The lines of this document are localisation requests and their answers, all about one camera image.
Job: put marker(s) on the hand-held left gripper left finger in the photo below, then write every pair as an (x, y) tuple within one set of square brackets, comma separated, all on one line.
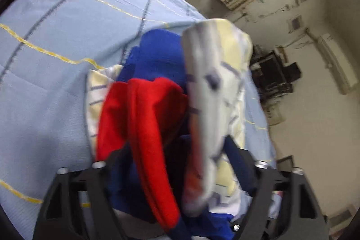
[(97, 181)]

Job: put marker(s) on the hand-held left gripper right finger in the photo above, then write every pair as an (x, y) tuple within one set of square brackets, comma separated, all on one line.
[(265, 181)]

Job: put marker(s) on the dark desk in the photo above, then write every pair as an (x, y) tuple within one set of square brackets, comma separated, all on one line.
[(274, 74)]

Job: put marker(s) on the light blue checked bedsheet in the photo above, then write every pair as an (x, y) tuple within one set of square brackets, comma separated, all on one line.
[(50, 60)]

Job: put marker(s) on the white wall air conditioner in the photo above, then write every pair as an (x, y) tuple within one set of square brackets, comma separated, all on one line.
[(336, 63)]

